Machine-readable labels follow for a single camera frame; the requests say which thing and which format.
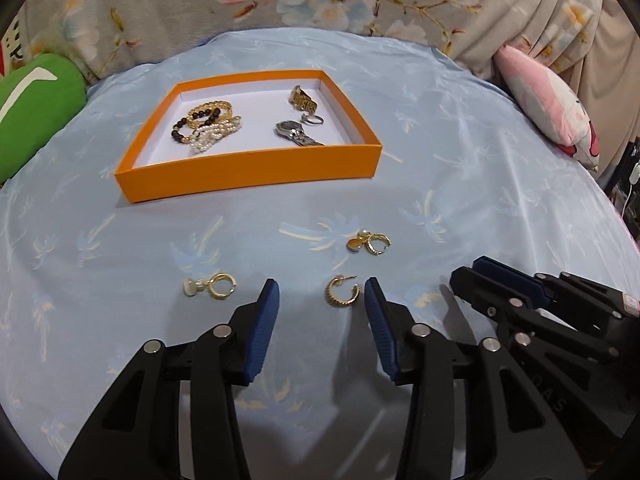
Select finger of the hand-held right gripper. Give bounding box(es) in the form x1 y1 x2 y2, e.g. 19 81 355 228
450 266 621 363
472 256 626 318

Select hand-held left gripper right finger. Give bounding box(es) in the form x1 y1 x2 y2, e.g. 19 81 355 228
364 276 586 480

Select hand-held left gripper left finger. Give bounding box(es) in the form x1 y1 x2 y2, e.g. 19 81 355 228
57 277 281 480

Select gold twisted hoop earring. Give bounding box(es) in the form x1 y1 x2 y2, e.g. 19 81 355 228
325 275 362 307

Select gold earring with white drop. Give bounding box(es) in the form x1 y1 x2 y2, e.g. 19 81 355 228
182 272 236 301

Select gold earring with gold pendant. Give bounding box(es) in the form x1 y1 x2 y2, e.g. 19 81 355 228
346 230 392 257

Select orange cardboard box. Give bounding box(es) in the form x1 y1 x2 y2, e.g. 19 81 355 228
114 69 383 206

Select white pearl bracelet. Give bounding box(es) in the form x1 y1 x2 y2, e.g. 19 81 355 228
189 116 243 155

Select silver metal wristwatch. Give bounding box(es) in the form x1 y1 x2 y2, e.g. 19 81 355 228
274 120 326 147

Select dark bead bracelet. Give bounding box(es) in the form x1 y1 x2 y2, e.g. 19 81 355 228
171 110 221 143

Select gold bead bracelet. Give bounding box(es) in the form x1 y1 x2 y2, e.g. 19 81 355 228
187 101 233 118

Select gold metal wristwatch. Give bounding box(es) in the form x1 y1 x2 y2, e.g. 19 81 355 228
290 85 318 112

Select pink plush pillow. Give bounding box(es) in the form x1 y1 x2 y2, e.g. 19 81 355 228
494 44 600 171

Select green pillow with white stripe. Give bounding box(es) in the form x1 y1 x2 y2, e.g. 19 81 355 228
0 53 87 184

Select grey floral blanket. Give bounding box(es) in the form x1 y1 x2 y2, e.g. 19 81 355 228
20 0 640 111

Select colourful cartoon printed cloth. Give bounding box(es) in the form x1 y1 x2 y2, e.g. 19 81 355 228
0 15 31 71

